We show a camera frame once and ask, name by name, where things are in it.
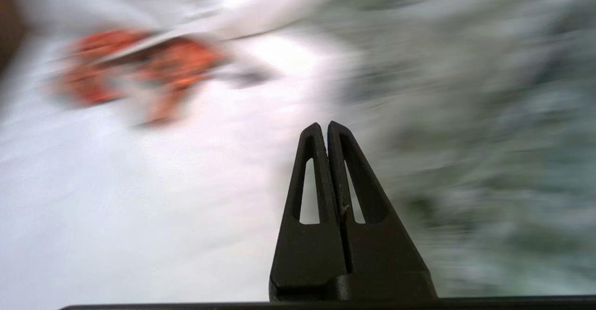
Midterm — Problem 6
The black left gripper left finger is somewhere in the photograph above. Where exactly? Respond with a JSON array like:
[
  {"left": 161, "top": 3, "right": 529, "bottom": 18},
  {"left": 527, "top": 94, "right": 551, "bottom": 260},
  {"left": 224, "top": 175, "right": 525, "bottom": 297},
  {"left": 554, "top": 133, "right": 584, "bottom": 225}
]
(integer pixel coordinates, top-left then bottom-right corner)
[{"left": 269, "top": 122, "right": 347, "bottom": 301}]

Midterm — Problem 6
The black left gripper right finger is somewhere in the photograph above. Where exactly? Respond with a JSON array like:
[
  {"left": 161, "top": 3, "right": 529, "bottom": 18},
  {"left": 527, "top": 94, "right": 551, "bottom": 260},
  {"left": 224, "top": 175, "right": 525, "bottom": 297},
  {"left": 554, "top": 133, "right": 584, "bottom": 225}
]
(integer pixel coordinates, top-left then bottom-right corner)
[{"left": 327, "top": 121, "right": 438, "bottom": 300}]

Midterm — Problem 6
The green floral button shirt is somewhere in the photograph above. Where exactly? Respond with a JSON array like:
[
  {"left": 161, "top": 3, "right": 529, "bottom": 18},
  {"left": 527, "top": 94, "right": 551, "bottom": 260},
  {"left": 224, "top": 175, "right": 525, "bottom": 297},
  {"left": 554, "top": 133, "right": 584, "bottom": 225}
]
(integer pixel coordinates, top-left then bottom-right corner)
[{"left": 317, "top": 0, "right": 596, "bottom": 297}]

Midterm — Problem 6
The orange floral garment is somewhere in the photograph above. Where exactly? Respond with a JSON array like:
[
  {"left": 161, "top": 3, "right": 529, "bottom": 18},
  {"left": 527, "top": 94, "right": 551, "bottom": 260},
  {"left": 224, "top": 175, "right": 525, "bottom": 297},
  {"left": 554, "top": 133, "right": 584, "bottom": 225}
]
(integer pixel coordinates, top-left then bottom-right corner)
[{"left": 49, "top": 27, "right": 231, "bottom": 128}]

